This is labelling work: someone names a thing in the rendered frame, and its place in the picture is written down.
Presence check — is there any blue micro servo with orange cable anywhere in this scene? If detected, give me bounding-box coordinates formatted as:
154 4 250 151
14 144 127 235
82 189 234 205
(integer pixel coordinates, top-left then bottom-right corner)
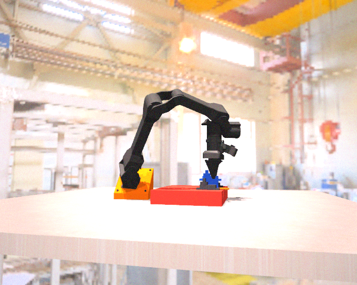
202 170 229 190

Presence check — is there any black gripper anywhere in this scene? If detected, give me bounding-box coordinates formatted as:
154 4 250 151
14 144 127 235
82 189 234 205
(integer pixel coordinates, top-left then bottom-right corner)
202 136 224 179

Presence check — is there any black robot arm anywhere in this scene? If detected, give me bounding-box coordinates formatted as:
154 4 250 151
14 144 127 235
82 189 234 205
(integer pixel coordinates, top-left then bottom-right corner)
119 89 241 189

